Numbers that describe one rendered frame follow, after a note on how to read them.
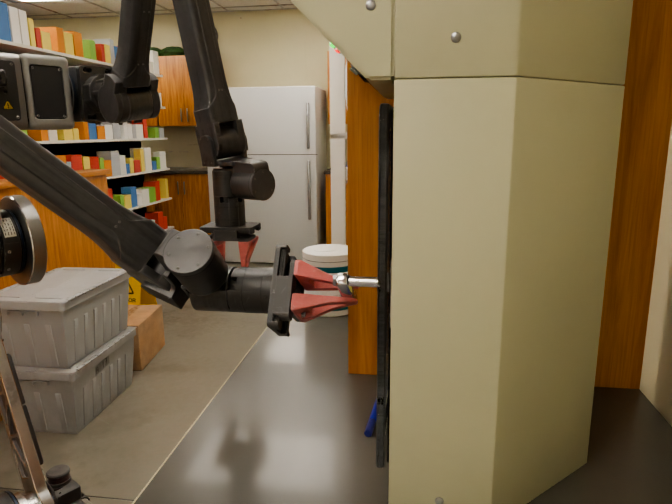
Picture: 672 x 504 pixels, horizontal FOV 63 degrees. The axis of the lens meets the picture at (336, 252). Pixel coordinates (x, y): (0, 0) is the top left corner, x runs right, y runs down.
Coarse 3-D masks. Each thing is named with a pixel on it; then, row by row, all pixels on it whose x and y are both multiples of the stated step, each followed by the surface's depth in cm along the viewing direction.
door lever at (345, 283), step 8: (336, 280) 60; (344, 280) 60; (352, 280) 60; (360, 280) 60; (368, 280) 60; (376, 280) 60; (344, 288) 61; (352, 288) 63; (344, 296) 64; (352, 296) 65
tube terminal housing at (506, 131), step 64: (448, 0) 48; (512, 0) 48; (576, 0) 52; (448, 64) 50; (512, 64) 49; (576, 64) 54; (448, 128) 51; (512, 128) 50; (576, 128) 56; (448, 192) 52; (512, 192) 51; (576, 192) 58; (448, 256) 53; (512, 256) 53; (576, 256) 60; (448, 320) 55; (512, 320) 55; (576, 320) 63; (448, 384) 56; (512, 384) 57; (576, 384) 65; (448, 448) 58; (512, 448) 59; (576, 448) 68
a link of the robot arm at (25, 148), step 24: (0, 120) 58; (0, 144) 58; (24, 144) 59; (0, 168) 59; (24, 168) 59; (48, 168) 61; (48, 192) 61; (72, 192) 62; (96, 192) 64; (72, 216) 62; (96, 216) 63; (120, 216) 65; (96, 240) 66; (120, 240) 65; (144, 240) 66; (120, 264) 67; (144, 264) 66; (168, 288) 68
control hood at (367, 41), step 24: (312, 0) 50; (336, 0) 50; (360, 0) 49; (384, 0) 49; (336, 24) 50; (360, 24) 50; (384, 24) 50; (336, 48) 51; (360, 48) 50; (384, 48) 50; (360, 72) 51; (384, 72) 51; (384, 96) 79
